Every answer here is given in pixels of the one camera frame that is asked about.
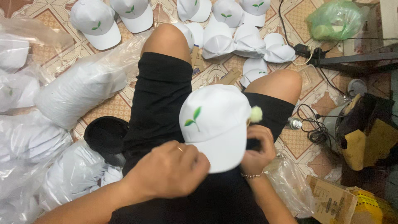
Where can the person's left hand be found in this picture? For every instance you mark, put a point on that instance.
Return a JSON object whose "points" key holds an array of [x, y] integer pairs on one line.
{"points": [[164, 172]]}

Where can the person's right hand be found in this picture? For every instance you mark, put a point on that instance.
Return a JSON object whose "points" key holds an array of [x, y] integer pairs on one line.
{"points": [[256, 158]]}

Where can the person's right fingers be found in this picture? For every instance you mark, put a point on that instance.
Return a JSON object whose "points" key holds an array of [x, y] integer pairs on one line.
{"points": [[262, 135]]}

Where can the person's left fingers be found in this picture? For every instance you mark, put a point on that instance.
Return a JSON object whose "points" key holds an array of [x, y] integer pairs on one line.
{"points": [[194, 161]]}

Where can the pale green pompom brush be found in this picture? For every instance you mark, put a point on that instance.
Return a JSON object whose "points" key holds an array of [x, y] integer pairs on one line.
{"points": [[256, 114]]}

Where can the white leaf-print baseball cap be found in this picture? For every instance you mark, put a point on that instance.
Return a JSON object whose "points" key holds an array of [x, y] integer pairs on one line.
{"points": [[214, 121]]}

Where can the small silver spray can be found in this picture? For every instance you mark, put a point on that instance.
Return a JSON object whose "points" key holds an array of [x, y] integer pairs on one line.
{"points": [[294, 123]]}

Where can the person's right leg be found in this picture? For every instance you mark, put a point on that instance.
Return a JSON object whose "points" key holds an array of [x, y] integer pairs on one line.
{"points": [[278, 85]]}

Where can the person's leg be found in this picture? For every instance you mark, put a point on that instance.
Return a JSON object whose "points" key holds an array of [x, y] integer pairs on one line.
{"points": [[278, 85], [168, 39]]}

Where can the empty clear plastic bag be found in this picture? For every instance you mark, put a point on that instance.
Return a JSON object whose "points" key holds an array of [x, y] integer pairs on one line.
{"points": [[290, 183]]}

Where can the brown cardboard cap insert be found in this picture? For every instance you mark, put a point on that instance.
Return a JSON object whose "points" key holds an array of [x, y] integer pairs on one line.
{"points": [[230, 77], [196, 60]]}

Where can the person's black shorts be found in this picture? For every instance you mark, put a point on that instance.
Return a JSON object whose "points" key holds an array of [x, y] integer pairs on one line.
{"points": [[158, 102]]}

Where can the clear plastic container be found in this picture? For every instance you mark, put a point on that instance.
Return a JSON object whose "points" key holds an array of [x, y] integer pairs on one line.
{"points": [[311, 77]]}

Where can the black power adapter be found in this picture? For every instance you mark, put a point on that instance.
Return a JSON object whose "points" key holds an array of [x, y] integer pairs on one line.
{"points": [[302, 50]]}

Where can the brown cardboard box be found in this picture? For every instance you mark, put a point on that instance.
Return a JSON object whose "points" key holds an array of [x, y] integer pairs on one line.
{"points": [[331, 202]]}

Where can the scattered group of white caps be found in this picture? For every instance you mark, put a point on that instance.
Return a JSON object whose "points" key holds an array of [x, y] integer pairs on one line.
{"points": [[224, 40]]}

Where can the grey round lid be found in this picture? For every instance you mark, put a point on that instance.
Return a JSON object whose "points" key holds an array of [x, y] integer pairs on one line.
{"points": [[357, 87]]}

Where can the pile of dark yellow cloths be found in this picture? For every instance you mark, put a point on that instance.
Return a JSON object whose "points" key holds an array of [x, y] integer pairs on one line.
{"points": [[370, 133]]}

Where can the black metal stand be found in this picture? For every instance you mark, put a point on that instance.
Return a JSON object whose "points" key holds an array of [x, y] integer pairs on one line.
{"points": [[354, 60]]}

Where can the person's left leg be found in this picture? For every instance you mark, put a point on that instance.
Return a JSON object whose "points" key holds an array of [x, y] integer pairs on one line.
{"points": [[168, 39]]}

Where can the yellow plastic object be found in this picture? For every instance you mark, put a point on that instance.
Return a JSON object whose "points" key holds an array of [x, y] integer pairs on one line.
{"points": [[371, 208]]}

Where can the large clear bag of caps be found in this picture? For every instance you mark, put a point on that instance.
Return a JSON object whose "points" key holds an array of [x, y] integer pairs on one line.
{"points": [[80, 87]]}

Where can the green plastic bag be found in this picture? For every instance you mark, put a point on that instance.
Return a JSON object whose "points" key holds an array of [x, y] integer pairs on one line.
{"points": [[335, 20]]}

